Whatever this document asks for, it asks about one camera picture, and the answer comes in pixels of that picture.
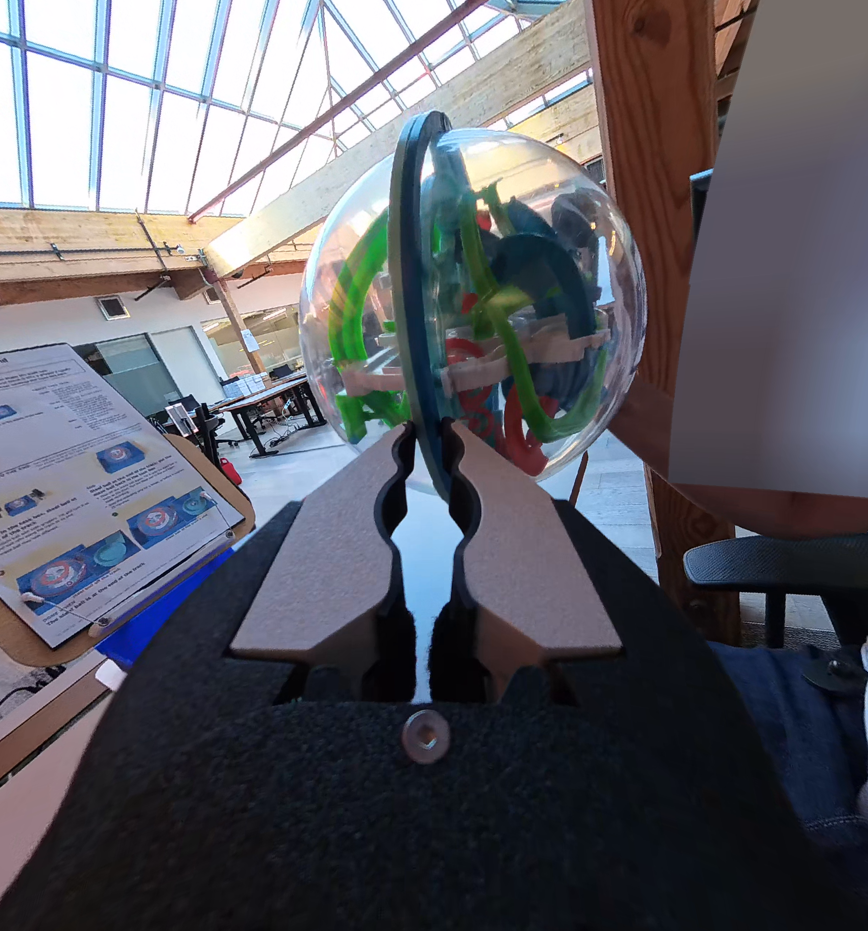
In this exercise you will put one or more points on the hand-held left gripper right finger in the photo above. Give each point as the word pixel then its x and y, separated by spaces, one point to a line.
pixel 543 574

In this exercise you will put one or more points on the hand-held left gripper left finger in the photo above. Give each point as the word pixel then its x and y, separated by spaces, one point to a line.
pixel 317 567

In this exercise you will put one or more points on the clear plastic maze ball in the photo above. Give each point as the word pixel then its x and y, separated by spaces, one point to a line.
pixel 477 313

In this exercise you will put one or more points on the blue plastic bin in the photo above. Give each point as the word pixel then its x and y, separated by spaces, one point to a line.
pixel 157 604

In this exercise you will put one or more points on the office desk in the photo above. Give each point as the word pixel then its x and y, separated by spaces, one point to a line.
pixel 274 407

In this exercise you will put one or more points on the black office chair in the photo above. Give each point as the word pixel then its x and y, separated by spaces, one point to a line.
pixel 768 560

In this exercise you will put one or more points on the wooden instruction board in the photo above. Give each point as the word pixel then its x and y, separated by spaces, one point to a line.
pixel 77 473

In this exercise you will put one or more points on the wooden post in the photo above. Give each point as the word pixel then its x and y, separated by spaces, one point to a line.
pixel 652 145

